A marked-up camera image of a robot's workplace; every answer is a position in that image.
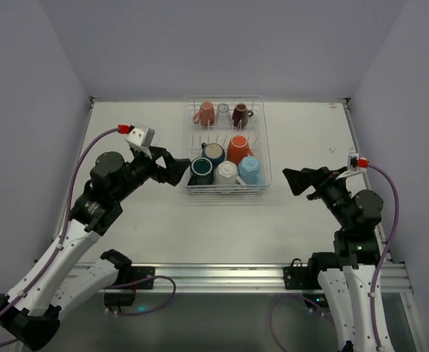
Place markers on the right black base bracket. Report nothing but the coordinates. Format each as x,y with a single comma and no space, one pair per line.
296,276

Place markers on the orange ceramic mug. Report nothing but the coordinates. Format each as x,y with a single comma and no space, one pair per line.
238,149

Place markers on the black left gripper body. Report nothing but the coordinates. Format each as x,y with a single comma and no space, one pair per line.
155,163

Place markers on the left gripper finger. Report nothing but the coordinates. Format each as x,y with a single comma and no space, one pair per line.
175,169
161,152

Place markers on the dark brown ceramic mug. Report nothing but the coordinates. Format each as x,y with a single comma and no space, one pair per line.
241,115

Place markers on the left black base bracket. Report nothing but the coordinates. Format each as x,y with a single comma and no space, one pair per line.
116,301

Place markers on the pink ceramic mug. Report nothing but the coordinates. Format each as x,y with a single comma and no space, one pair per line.
206,115

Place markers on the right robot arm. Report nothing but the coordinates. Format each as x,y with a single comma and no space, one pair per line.
350,276

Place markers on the white faceted ceramic mug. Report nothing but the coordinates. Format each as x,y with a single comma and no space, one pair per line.
226,173

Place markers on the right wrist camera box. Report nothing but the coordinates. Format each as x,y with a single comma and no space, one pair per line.
356,163

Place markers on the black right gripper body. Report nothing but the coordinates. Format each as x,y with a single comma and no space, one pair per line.
317,182

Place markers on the black base bracket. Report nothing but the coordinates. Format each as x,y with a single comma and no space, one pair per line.
116,301
296,276

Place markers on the blue round ceramic mug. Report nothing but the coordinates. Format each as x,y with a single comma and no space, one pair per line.
214,152

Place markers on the clear drinking glass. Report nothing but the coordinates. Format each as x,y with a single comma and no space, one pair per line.
223,114

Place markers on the white wire dish rack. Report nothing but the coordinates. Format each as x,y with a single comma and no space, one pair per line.
226,141

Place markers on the aluminium mounting rail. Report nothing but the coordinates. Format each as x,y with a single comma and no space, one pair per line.
242,278

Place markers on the dark green ceramic mug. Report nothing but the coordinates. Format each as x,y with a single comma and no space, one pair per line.
201,170

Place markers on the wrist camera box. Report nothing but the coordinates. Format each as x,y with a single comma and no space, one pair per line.
356,163
140,139

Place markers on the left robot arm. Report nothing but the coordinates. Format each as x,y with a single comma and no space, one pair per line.
33,309

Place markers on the light blue ceramic mug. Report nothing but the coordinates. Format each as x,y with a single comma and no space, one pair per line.
249,170

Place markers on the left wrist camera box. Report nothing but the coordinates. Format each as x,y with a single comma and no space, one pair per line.
140,139

